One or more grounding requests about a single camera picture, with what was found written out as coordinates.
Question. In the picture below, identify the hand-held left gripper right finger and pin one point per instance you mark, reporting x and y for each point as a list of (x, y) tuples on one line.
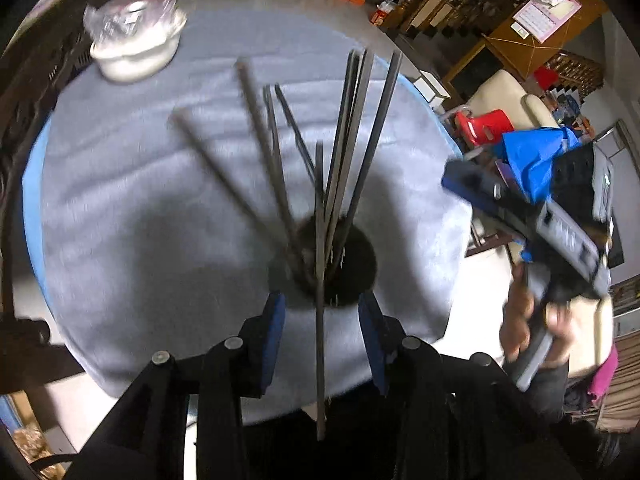
[(372, 340)]

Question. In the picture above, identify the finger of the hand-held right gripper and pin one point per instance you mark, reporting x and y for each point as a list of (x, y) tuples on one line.
[(470, 185)]

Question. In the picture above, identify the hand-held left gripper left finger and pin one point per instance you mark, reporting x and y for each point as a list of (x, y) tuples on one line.
[(272, 335)]

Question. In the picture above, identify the black chopstick holder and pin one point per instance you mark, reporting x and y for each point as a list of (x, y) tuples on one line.
[(357, 270)]

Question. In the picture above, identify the bundle of dark chopsticks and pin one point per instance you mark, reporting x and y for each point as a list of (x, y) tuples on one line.
[(342, 160)]

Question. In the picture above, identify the person's right hand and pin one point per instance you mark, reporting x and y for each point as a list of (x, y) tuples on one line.
[(517, 320)]

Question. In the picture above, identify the red plastic child chair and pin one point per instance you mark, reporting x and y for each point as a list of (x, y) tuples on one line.
[(487, 127)]

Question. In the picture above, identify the blue cloth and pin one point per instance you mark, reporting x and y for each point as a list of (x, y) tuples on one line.
[(530, 160)]

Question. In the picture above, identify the black bag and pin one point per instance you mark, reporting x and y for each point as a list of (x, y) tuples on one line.
[(575, 180)]

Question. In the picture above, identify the cream armchair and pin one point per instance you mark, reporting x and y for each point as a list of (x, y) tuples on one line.
[(500, 92)]

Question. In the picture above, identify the small white stool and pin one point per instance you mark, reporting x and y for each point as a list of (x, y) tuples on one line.
[(430, 87)]

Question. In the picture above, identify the wooden cabinet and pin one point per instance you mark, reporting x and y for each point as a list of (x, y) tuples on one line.
[(530, 55)]

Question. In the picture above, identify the wooden stair railing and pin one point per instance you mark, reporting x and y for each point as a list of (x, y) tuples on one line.
[(440, 5)]

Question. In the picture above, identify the red white carton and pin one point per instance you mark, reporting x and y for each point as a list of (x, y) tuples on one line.
[(382, 14)]

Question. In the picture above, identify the brown cardboard box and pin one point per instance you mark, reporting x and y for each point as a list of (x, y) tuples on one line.
[(27, 440)]

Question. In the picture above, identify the white bowl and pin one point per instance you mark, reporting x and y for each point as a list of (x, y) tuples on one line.
[(135, 60)]

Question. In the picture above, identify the clear plastic bag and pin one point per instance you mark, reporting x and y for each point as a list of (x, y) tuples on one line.
[(125, 15)]

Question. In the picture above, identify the dark carved wooden chair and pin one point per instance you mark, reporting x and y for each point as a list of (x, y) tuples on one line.
[(35, 60)]

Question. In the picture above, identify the wall calendar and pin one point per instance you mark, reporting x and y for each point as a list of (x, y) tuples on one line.
[(540, 17)]

